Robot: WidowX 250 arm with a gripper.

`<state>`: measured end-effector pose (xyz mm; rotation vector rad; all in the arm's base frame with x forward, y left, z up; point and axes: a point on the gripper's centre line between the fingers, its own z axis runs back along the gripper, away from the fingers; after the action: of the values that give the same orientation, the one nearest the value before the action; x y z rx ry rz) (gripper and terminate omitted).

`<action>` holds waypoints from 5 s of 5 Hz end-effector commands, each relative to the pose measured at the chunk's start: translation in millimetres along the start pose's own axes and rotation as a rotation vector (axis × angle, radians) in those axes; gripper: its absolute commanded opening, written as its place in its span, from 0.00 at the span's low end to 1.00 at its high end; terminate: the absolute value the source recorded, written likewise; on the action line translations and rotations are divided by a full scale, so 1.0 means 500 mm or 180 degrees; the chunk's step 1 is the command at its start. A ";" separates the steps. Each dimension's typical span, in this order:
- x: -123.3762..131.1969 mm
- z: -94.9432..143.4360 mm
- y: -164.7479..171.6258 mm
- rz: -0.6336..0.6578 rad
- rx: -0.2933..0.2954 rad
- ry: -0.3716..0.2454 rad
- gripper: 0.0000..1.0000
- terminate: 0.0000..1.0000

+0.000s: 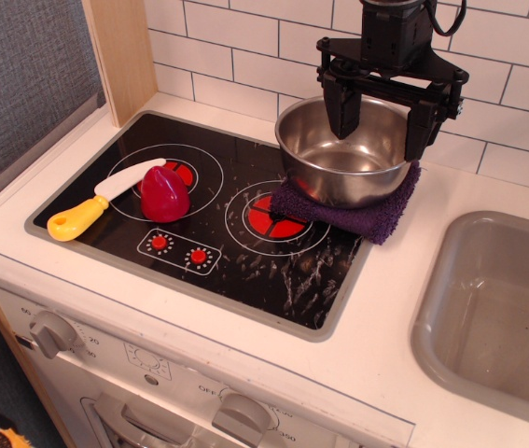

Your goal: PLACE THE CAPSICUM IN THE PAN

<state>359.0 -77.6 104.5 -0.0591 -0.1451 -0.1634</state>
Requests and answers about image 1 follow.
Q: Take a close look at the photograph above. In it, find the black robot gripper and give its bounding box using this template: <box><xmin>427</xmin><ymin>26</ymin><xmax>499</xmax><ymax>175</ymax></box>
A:
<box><xmin>316</xmin><ymin>1</ymin><xmax>469</xmax><ymax>161</ymax></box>

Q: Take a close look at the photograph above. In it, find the stainless steel pan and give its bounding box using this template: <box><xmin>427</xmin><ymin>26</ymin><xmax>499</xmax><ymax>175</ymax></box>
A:
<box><xmin>275</xmin><ymin>97</ymin><xmax>411</xmax><ymax>209</ymax></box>

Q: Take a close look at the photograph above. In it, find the grey right oven knob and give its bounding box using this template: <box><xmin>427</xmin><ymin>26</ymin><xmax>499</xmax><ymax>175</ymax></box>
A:
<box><xmin>212</xmin><ymin>394</ymin><xmax>271</xmax><ymax>447</ymax></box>

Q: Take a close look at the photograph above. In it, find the yellow white toy knife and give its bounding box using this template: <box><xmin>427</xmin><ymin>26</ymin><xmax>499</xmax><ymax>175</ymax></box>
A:
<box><xmin>47</xmin><ymin>158</ymin><xmax>166</xmax><ymax>242</ymax></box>

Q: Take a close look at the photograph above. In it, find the grey left oven knob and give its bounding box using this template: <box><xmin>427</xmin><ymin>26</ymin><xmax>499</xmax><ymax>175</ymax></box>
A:
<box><xmin>30</xmin><ymin>311</ymin><xmax>77</xmax><ymax>359</ymax></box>

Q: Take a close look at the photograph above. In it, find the grey oven knob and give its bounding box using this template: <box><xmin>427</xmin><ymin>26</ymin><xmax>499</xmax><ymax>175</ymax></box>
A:
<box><xmin>212</xmin><ymin>394</ymin><xmax>271</xmax><ymax>447</ymax></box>
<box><xmin>30</xmin><ymin>311</ymin><xmax>77</xmax><ymax>359</ymax></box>

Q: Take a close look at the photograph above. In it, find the red toy capsicum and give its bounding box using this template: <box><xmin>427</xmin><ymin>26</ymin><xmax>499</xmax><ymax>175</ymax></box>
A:
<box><xmin>140</xmin><ymin>166</ymin><xmax>190</xmax><ymax>223</ymax></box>

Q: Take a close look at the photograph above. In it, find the black toy stove top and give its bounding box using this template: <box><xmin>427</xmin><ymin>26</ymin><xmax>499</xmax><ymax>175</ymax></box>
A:
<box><xmin>25</xmin><ymin>113</ymin><xmax>371</xmax><ymax>341</ymax></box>

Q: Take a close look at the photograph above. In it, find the purple folded cloth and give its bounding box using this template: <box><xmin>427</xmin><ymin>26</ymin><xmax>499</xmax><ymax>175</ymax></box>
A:
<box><xmin>270</xmin><ymin>161</ymin><xmax>422</xmax><ymax>245</ymax></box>

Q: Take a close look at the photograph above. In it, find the wooden vertical post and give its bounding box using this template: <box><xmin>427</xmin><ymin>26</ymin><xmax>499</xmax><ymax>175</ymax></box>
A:
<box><xmin>82</xmin><ymin>0</ymin><xmax>158</xmax><ymax>128</ymax></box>

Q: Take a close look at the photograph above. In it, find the white toy oven front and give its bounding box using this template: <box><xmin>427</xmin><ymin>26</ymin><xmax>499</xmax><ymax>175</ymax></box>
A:
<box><xmin>0</xmin><ymin>288</ymin><xmax>413</xmax><ymax>447</ymax></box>

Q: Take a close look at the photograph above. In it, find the grey toy sink basin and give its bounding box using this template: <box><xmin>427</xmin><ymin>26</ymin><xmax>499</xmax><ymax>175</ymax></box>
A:
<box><xmin>411</xmin><ymin>211</ymin><xmax>529</xmax><ymax>422</ymax></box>

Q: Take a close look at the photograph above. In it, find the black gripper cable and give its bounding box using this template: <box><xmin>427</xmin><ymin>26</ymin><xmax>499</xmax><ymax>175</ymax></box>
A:
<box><xmin>425</xmin><ymin>0</ymin><xmax>468</xmax><ymax>37</ymax></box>

